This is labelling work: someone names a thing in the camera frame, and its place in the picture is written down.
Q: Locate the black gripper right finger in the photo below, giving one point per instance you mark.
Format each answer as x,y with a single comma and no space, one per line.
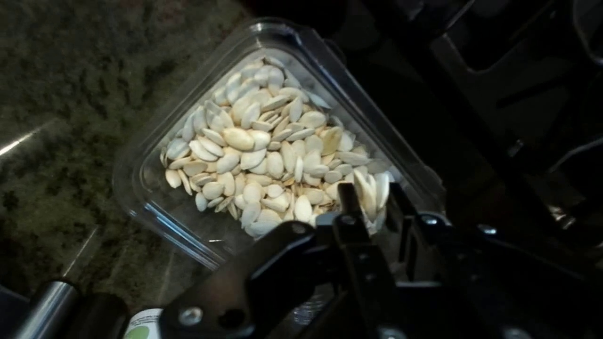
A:
477,282

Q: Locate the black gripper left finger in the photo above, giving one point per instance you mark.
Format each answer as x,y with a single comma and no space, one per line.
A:
264,293

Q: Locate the pile of white seeds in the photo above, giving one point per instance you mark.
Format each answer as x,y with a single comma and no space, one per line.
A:
264,150

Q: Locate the clear plastic container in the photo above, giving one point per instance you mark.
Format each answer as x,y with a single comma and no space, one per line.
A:
143,188

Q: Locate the steel thermos bottle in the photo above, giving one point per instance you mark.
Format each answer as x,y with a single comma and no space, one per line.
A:
47,307

